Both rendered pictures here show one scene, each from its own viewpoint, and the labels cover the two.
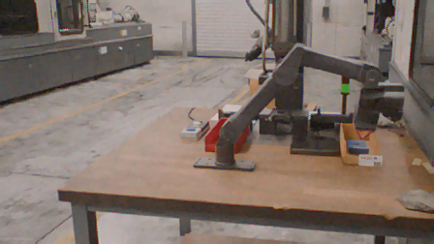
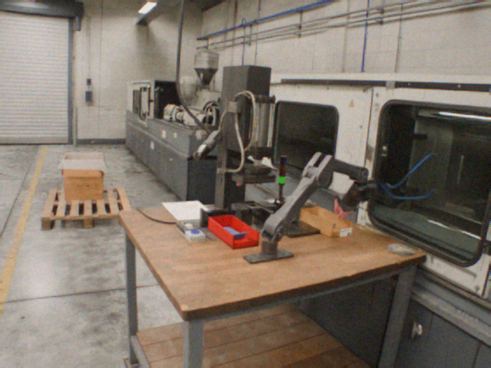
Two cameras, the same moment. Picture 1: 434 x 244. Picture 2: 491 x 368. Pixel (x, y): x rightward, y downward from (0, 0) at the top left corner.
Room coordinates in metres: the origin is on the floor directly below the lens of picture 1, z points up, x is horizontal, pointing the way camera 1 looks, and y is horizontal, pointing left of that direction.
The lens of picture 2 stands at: (0.21, 1.06, 1.51)
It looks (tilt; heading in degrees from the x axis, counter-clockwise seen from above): 13 degrees down; 321
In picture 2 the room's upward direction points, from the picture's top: 4 degrees clockwise
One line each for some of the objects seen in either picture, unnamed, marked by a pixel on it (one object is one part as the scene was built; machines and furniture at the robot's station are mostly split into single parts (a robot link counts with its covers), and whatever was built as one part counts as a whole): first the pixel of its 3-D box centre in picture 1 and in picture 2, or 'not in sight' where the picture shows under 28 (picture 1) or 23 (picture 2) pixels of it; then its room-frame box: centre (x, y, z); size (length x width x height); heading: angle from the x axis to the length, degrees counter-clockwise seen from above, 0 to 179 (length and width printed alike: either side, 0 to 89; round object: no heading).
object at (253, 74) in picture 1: (273, 86); (84, 174); (5.17, -0.19, 0.40); 0.67 x 0.60 x 0.50; 164
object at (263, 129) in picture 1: (284, 123); (253, 214); (1.62, -0.11, 0.94); 0.20 x 0.10 x 0.07; 82
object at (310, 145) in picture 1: (314, 145); (295, 229); (1.43, -0.21, 0.91); 0.17 x 0.16 x 0.02; 82
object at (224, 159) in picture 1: (225, 154); (269, 247); (1.25, 0.11, 0.94); 0.20 x 0.07 x 0.08; 82
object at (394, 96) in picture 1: (383, 87); (363, 181); (1.20, -0.38, 1.17); 0.12 x 0.09 x 0.12; 84
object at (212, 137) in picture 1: (229, 134); (232, 230); (1.49, 0.12, 0.93); 0.25 x 0.12 x 0.06; 172
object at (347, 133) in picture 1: (359, 143); (325, 222); (1.38, -0.36, 0.93); 0.25 x 0.13 x 0.08; 172
